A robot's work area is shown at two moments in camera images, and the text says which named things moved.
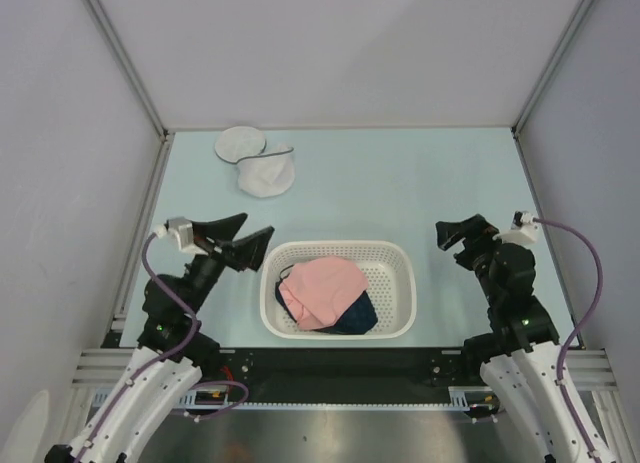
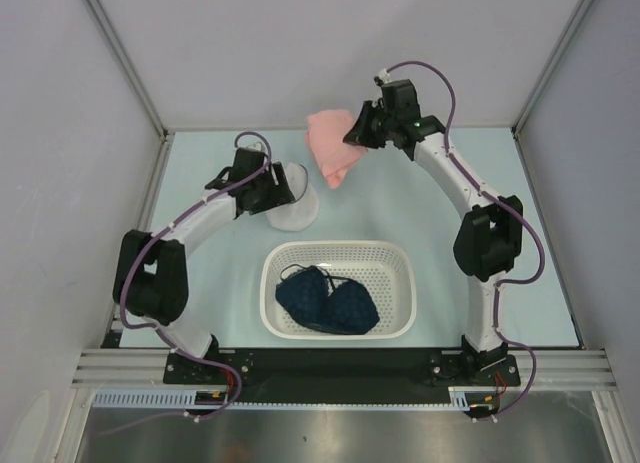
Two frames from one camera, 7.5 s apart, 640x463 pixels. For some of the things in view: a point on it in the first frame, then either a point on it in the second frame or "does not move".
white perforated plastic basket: [390, 269] does not move
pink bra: [317, 290] to [325, 134]
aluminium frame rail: [101, 367] does not move
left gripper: [246, 251] to [279, 193]
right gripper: [477, 231] to [359, 134]
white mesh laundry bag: [260, 173] to [300, 214]
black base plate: [338, 368] does not move
